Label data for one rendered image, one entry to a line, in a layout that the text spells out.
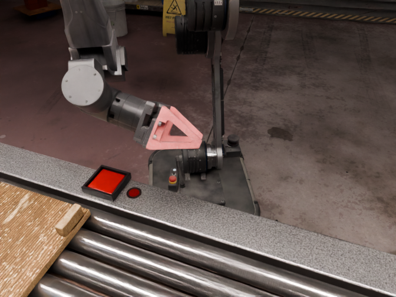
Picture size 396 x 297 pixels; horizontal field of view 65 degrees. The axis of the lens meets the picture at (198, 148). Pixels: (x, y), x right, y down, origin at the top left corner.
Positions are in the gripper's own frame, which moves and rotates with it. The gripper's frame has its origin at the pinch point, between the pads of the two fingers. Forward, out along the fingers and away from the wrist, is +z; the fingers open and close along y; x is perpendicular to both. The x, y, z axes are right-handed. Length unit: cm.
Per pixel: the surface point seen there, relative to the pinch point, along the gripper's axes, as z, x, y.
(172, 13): -80, 93, -335
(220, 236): 10.8, -15.7, -3.8
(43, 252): -17.2, -27.7, 2.3
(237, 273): 15.0, -18.5, 1.9
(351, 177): 101, -2, -146
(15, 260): -20.7, -29.9, 3.7
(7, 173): -37.2, -25.2, -16.7
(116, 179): -12.8, -16.1, -13.8
